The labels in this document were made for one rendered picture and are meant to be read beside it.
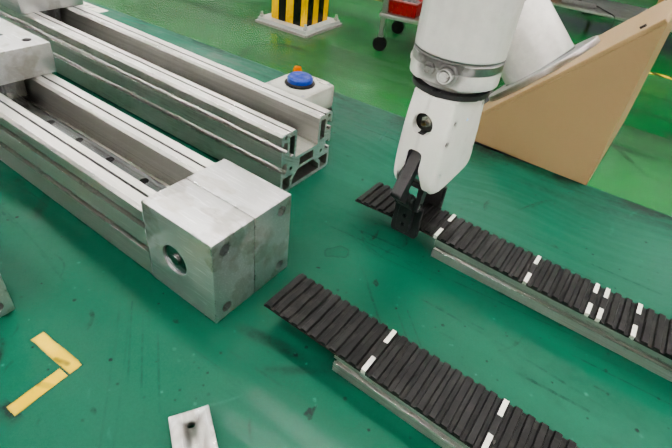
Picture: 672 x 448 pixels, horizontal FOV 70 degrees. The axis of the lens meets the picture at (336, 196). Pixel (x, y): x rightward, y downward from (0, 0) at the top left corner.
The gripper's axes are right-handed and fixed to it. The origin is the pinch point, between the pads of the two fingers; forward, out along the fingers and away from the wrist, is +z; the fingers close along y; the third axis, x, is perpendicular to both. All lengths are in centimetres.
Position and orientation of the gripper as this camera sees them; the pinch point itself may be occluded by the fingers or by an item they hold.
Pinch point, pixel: (418, 208)
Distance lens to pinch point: 55.4
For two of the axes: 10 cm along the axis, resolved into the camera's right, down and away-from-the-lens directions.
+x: -8.0, -4.1, 4.3
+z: -1.0, 8.0, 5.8
